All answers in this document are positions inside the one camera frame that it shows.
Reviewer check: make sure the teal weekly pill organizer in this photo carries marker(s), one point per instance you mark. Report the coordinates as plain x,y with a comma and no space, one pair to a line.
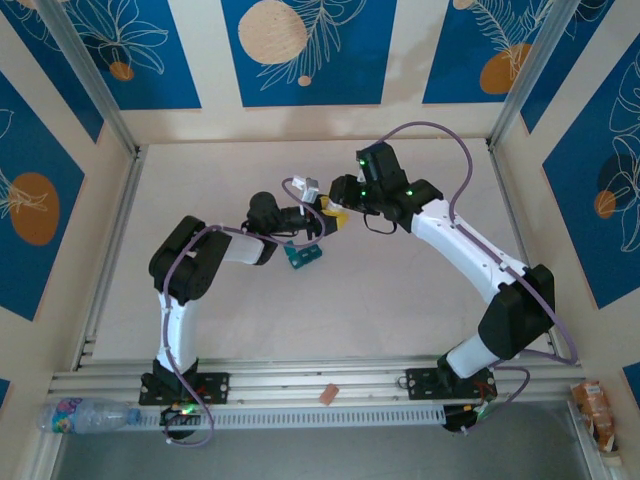
302,256

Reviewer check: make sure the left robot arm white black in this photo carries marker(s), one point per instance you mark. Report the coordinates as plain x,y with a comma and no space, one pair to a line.
180,320

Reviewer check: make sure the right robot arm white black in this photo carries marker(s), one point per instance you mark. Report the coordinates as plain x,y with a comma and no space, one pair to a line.
460,245

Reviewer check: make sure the small brown block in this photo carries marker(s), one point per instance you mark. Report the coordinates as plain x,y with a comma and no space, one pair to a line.
328,394

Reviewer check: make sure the black controller board green light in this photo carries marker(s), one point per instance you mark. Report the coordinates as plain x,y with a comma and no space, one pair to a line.
177,417
462,417

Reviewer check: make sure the clear plastic water bottle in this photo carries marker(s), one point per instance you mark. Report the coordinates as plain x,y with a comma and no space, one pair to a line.
85,415

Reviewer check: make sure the orange snack packet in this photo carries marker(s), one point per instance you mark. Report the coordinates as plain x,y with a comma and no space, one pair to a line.
592,410

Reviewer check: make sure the aluminium side rail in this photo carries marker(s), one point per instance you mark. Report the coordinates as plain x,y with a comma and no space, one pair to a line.
115,260
520,225

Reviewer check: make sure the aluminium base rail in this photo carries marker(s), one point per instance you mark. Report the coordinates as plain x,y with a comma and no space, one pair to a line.
310,372

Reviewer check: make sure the aluminium frame post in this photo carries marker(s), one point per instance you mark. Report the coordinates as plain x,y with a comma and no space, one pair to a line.
530,80
95,85

